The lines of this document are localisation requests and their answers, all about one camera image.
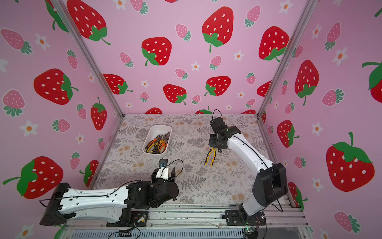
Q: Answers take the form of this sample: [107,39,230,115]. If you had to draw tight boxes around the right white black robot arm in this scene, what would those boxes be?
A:
[208,119,288,220]

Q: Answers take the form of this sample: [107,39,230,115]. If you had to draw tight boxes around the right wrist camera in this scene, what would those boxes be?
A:
[210,117,227,134]

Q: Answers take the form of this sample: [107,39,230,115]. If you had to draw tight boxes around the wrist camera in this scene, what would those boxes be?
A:
[210,117,227,134]
[156,158,169,180]

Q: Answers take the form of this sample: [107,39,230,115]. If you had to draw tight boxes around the aluminium corner post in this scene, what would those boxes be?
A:
[257,0,318,120]
[52,0,124,118]

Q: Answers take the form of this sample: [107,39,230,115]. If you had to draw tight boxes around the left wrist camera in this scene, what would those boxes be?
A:
[156,158,169,180]

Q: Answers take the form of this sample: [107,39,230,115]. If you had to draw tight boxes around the orange handled pliers small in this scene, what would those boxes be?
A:
[158,132,170,154]

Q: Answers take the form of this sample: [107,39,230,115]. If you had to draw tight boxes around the left aluminium corner post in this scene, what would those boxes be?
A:
[52,0,124,118]

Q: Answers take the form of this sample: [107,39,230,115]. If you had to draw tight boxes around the aluminium rail frame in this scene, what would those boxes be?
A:
[60,204,314,239]

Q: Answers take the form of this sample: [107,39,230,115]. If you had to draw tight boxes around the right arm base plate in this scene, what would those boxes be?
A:
[221,210,266,227]

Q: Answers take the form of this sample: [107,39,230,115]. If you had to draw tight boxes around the right aluminium corner post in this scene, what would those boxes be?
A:
[257,0,318,120]

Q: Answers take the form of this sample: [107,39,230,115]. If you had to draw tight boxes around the orange black pliers large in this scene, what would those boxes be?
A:
[145,134,163,153]

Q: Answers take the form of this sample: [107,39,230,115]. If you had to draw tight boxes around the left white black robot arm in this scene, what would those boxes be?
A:
[39,167,179,226]

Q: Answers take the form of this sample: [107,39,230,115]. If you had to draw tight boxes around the yellow black pliers large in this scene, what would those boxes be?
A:
[204,147,217,167]

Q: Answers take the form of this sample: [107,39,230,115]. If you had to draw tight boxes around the white plastic storage box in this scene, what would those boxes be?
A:
[142,125,172,156]

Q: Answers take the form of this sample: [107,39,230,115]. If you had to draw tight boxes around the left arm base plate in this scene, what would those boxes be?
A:
[106,209,148,228]

